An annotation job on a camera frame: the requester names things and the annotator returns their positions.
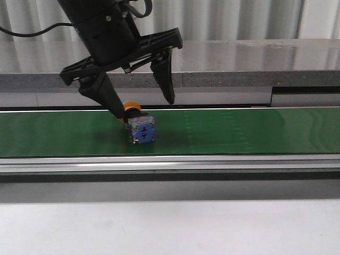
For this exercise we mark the aluminium conveyor frame rail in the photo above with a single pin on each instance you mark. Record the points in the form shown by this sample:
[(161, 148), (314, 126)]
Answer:
[(169, 168)]

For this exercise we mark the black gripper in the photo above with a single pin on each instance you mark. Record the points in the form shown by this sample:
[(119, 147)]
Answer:
[(113, 41)]

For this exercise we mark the grey stone counter slab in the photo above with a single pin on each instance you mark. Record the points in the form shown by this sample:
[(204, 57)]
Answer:
[(33, 65)]

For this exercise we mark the orange push button switch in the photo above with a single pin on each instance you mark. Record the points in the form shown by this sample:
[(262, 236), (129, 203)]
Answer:
[(139, 125)]

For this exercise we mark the green conveyor belt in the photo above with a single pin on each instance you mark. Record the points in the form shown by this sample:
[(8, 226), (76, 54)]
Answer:
[(178, 132)]

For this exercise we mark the white pleated curtain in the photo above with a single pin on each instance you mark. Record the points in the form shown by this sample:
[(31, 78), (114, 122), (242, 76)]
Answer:
[(196, 20)]

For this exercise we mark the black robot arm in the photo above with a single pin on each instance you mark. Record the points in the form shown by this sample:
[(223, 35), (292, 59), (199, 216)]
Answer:
[(82, 11)]

